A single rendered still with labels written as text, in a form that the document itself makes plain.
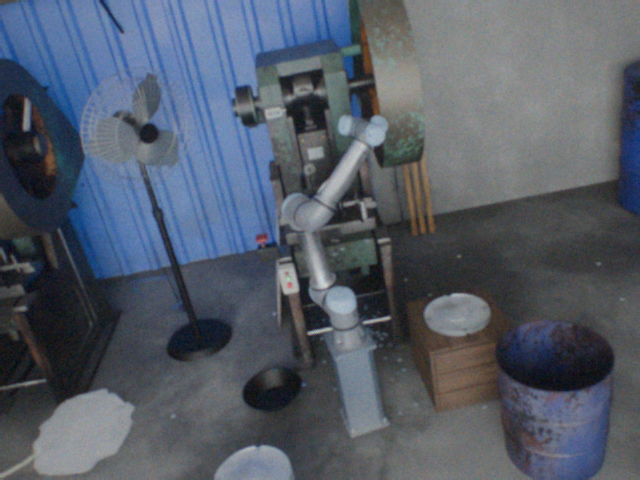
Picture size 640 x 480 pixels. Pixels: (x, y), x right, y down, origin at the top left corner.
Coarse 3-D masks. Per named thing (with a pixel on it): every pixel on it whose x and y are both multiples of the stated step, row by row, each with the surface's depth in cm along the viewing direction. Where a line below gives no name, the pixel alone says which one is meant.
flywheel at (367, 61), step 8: (360, 16) 298; (360, 24) 305; (360, 32) 312; (368, 48) 314; (368, 56) 317; (368, 64) 319; (368, 72) 321; (376, 88) 290; (376, 96) 296; (376, 104) 322; (376, 112) 322
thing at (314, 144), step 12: (300, 132) 297; (312, 132) 294; (324, 132) 295; (300, 144) 296; (312, 144) 297; (324, 144) 297; (312, 156) 299; (324, 156) 300; (312, 168) 301; (324, 168) 303; (312, 180) 302; (324, 180) 302
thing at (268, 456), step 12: (240, 456) 240; (252, 456) 239; (264, 456) 238; (276, 456) 237; (228, 468) 236; (240, 468) 235; (252, 468) 233; (264, 468) 232; (276, 468) 232; (288, 468) 231
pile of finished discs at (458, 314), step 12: (444, 300) 296; (456, 300) 294; (468, 300) 292; (480, 300) 291; (432, 312) 289; (444, 312) 286; (456, 312) 285; (468, 312) 283; (480, 312) 283; (432, 324) 281; (444, 324) 280; (456, 324) 278; (468, 324) 277; (480, 324) 275
